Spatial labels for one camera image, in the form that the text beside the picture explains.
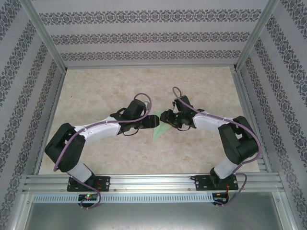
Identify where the green square paper sheet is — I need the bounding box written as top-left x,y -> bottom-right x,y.
152,110 -> 170,142

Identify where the grey sheet metal tray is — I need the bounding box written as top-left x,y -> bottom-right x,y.
20,191 -> 292,230

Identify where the small circuit board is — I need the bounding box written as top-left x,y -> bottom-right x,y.
212,192 -> 229,202
78,194 -> 99,202

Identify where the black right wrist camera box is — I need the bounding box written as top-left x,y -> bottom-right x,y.
175,95 -> 194,114

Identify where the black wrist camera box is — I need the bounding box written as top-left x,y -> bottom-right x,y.
175,95 -> 194,114
128,99 -> 147,117

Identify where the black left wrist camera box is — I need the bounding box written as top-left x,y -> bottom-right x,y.
128,99 -> 147,117

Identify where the aluminium mounting rail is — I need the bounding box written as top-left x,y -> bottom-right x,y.
23,174 -> 285,194

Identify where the aluminium side rail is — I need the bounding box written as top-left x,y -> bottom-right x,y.
230,67 -> 273,173

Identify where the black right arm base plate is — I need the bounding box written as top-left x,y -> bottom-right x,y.
195,174 -> 239,192

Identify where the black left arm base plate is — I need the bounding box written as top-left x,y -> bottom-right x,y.
67,176 -> 111,192

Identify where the slotted grey cable duct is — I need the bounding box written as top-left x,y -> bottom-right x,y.
32,193 -> 214,204

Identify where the aluminium frame post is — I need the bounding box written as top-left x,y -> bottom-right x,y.
234,0 -> 281,71
279,191 -> 300,230
22,0 -> 68,70
6,193 -> 33,230

